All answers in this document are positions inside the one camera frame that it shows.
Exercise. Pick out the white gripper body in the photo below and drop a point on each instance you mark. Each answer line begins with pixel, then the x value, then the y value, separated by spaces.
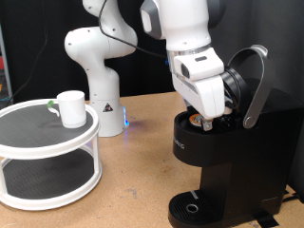
pixel 209 95

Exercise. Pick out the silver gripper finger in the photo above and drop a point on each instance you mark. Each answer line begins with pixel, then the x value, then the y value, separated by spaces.
pixel 207 124

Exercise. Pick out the orange-rimmed coffee pod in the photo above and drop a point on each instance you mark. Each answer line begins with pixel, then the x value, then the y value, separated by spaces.
pixel 195 120

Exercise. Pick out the black Keurig coffee machine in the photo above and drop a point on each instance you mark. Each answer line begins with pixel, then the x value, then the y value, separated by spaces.
pixel 253 152

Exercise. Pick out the white mug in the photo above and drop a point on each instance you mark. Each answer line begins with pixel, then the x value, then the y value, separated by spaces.
pixel 73 109

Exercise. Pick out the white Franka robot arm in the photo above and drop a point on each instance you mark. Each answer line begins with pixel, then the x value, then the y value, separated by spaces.
pixel 104 79

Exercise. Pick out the dark grey backdrop panel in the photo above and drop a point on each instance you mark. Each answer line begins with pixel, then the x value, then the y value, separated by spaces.
pixel 253 22

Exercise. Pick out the black tape strip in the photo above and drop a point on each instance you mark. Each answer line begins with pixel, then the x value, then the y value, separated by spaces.
pixel 267 220

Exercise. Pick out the white two-tier turntable stand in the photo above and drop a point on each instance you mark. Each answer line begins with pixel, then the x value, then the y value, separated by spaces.
pixel 47 148

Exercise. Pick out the black backdrop curtain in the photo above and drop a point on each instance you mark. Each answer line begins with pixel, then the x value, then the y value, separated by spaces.
pixel 38 19

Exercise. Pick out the grey metal frame post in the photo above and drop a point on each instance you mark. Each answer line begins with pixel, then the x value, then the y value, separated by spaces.
pixel 7 76

